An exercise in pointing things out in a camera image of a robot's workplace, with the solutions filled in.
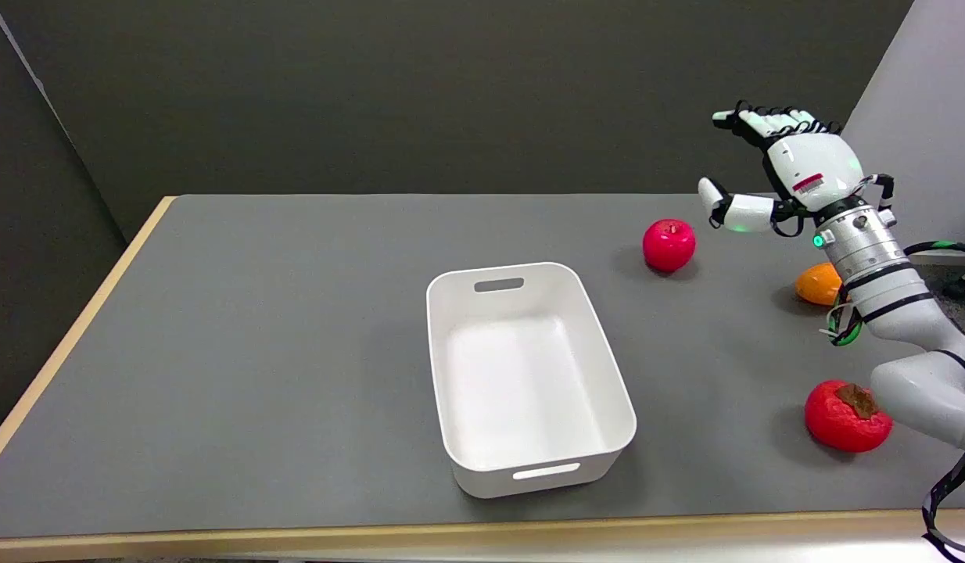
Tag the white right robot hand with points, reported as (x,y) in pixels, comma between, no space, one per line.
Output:
(812,160)

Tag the red apple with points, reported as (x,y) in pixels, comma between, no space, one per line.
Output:
(669,245)

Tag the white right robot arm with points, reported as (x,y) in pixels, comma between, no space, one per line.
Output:
(893,309)

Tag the orange fruit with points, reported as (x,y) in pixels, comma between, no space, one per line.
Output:
(817,285)

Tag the red persimmon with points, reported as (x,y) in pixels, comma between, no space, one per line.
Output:
(842,419)

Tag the white plastic bin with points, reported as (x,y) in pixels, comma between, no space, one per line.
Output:
(525,375)

